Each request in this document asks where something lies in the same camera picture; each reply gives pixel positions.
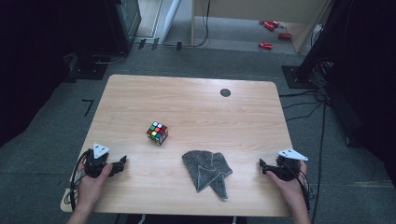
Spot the black tape corner mark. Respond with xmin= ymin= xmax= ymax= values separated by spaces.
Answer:
xmin=81 ymin=98 xmax=95 ymax=118

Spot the person's dark clothing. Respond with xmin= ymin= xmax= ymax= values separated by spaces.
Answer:
xmin=118 ymin=214 xmax=250 ymax=224

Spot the left hand-held gripper cable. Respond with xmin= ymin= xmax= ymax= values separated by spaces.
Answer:
xmin=64 ymin=148 xmax=92 ymax=213

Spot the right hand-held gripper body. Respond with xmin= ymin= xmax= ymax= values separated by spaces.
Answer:
xmin=274 ymin=148 xmax=309 ymax=182

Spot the person's right hand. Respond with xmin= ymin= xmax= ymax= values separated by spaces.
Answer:
xmin=265 ymin=161 xmax=309 ymax=209

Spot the black looped cable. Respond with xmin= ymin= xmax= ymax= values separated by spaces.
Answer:
xmin=92 ymin=50 xmax=129 ymax=65

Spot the multicoloured puzzle cube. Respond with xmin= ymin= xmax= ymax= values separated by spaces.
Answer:
xmin=146 ymin=120 xmax=169 ymax=147

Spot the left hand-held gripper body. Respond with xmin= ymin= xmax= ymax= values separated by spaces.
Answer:
xmin=83 ymin=142 xmax=112 ymax=179

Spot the grey fuzzy cloth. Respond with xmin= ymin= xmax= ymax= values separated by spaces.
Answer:
xmin=181 ymin=149 xmax=233 ymax=200

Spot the long black floor cable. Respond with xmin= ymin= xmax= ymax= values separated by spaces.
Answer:
xmin=311 ymin=102 xmax=329 ymax=224

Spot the light wooden partition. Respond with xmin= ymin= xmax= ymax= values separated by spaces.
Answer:
xmin=190 ymin=0 xmax=335 ymax=54

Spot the person's left hand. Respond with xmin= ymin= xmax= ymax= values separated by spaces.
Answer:
xmin=76 ymin=162 xmax=114 ymax=210

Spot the black stand base plate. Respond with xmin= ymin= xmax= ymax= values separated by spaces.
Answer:
xmin=66 ymin=52 xmax=108 ymax=83
xmin=281 ymin=64 xmax=316 ymax=90

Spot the hand-held gripper cable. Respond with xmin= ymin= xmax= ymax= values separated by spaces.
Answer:
xmin=64 ymin=148 xmax=92 ymax=213
xmin=289 ymin=161 xmax=316 ymax=213

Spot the pale floor tape strip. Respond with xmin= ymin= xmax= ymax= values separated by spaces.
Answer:
xmin=351 ymin=180 xmax=394 ymax=189

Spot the white board panel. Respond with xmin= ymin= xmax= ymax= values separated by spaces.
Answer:
xmin=160 ymin=0 xmax=183 ymax=43

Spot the black hanging cable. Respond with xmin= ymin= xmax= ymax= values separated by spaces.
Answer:
xmin=178 ymin=0 xmax=212 ymax=49

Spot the black curtain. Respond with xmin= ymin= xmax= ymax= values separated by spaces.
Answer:
xmin=0 ymin=0 xmax=110 ymax=148
xmin=323 ymin=0 xmax=396 ymax=188

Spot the right hand-held gripper cable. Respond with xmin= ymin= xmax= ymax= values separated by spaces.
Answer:
xmin=289 ymin=161 xmax=316 ymax=213

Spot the tangled cable bundle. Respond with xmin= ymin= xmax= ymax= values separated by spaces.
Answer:
xmin=307 ymin=59 xmax=335 ymax=90

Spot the dark glass-front cabinet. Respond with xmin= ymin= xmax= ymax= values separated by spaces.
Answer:
xmin=106 ymin=0 xmax=143 ymax=55

